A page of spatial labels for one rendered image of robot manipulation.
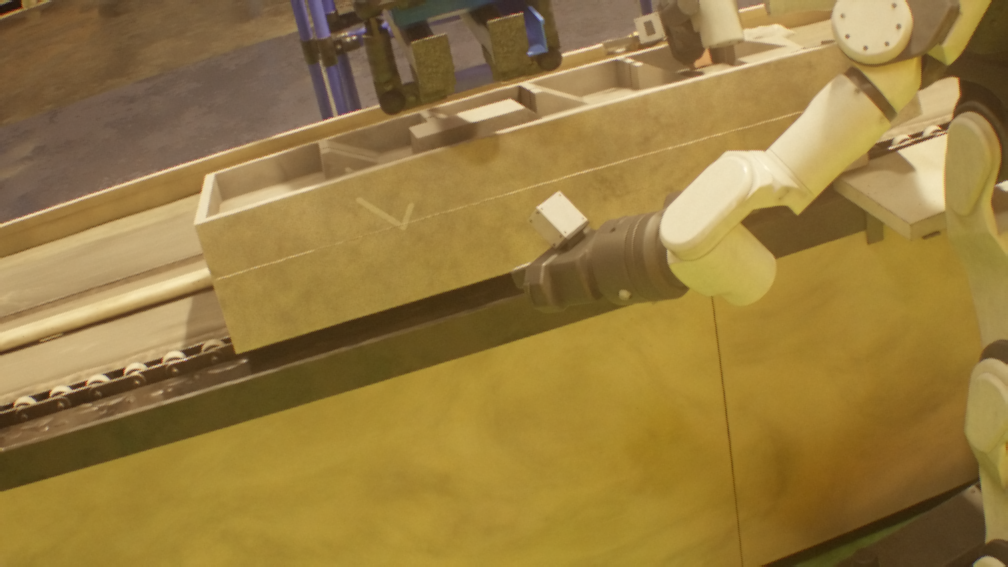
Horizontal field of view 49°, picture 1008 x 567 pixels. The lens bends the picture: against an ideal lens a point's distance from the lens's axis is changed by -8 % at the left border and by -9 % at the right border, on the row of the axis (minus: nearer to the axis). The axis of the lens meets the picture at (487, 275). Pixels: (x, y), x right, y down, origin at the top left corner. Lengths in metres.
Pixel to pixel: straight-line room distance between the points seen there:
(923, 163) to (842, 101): 0.77
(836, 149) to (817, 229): 0.74
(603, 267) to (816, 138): 0.25
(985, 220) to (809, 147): 0.46
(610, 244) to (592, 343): 0.62
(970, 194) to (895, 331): 0.56
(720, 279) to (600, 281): 0.13
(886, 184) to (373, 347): 0.80
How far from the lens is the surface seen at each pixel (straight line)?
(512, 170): 1.65
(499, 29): 1.46
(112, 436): 1.76
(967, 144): 1.48
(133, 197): 2.49
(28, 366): 2.04
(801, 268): 1.86
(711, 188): 1.11
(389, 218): 1.64
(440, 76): 1.46
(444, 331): 1.71
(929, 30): 1.11
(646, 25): 1.94
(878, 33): 1.10
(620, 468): 1.92
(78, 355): 2.00
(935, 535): 2.06
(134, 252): 2.31
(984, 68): 1.45
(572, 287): 1.21
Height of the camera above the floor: 1.59
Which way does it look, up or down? 28 degrees down
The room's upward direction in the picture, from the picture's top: 14 degrees counter-clockwise
